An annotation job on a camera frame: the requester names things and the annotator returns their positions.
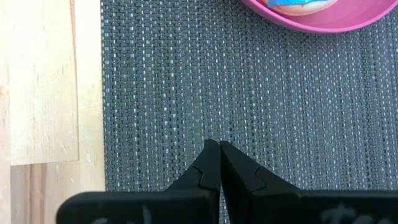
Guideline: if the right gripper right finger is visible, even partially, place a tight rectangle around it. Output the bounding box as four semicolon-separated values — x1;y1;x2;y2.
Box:
220;140;398;224

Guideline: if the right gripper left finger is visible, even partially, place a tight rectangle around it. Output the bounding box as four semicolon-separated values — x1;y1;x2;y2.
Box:
57;139;221;224

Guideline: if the large blue frosted donut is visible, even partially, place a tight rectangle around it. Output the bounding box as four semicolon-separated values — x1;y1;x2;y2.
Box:
260;0;339;17

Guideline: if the grey woven placemat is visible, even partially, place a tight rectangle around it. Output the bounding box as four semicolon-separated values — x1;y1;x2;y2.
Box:
99;0;398;224

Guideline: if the pink round plate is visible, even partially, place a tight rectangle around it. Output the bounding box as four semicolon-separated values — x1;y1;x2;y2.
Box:
239;0;398;34

